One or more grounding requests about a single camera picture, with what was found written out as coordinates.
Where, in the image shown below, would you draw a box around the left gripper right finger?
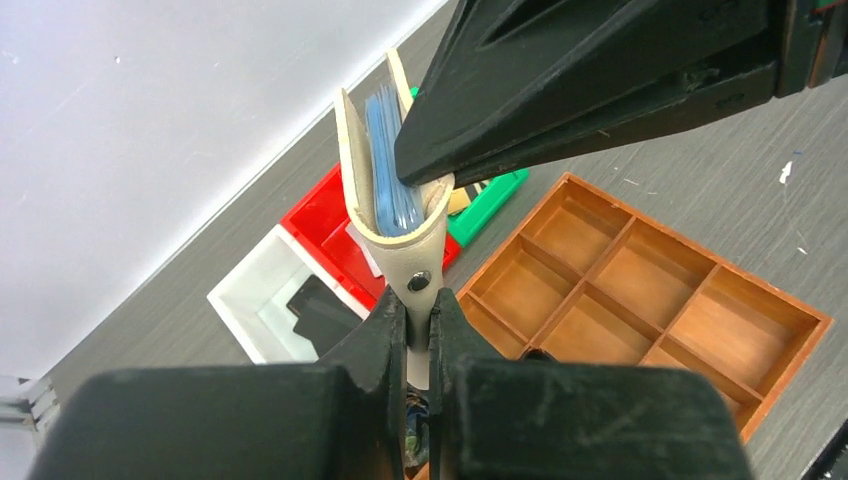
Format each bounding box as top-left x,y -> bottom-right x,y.
429,288 -> 752,479

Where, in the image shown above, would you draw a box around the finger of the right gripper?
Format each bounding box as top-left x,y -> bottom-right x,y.
395,1 -> 778,185

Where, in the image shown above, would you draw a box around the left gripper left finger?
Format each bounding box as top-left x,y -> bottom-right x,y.
30,290 -> 406,479

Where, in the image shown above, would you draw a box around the black card in white bin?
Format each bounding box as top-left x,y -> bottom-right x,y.
286,275 -> 362,358

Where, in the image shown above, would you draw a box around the gold cards in green bin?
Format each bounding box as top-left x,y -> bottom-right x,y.
447,180 -> 490,215

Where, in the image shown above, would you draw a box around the rolled belt bottom left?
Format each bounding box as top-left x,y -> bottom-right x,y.
404,385 -> 429,476

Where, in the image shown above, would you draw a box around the white plastic bin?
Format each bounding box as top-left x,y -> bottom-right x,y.
207,225 -> 369,364

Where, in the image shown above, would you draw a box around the green plastic bin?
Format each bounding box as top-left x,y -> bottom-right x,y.
408,86 -> 531,249

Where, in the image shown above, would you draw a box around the wooden compartment tray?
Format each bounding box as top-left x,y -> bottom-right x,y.
458,174 -> 831,440

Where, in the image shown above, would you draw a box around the red plastic bin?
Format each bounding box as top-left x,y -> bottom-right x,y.
279,163 -> 462,313

